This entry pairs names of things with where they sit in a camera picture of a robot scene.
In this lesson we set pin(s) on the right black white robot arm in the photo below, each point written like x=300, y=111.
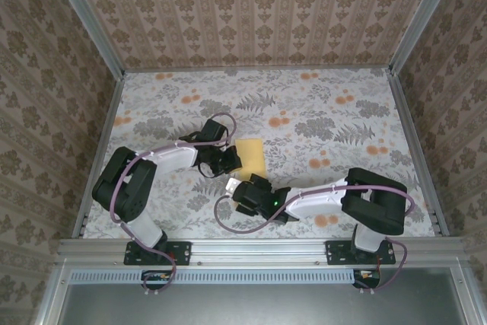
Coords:
x=376, y=211

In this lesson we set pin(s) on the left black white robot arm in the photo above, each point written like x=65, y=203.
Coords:
x=137, y=203

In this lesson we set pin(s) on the grey metal sheet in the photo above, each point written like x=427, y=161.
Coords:
x=247, y=306

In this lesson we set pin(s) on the small black circuit board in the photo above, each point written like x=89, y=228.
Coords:
x=156, y=278
x=367, y=279

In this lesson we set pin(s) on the floral table cover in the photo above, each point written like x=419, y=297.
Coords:
x=342, y=85

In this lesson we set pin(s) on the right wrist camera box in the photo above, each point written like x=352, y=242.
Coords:
x=233, y=185

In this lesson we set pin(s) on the long aluminium mounting rail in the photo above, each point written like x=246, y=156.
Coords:
x=258, y=250

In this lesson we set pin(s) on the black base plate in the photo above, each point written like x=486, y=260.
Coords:
x=182, y=252
x=335, y=252

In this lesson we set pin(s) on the thin aluminium edge rail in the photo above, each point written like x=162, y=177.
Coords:
x=266, y=69

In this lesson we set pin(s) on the aluminium side rail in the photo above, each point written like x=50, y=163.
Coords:
x=407, y=119
x=110, y=112

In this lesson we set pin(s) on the slanted aluminium post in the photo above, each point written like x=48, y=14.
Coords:
x=426, y=13
x=86, y=13

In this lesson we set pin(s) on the aluminium outer frame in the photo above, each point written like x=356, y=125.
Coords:
x=51, y=294

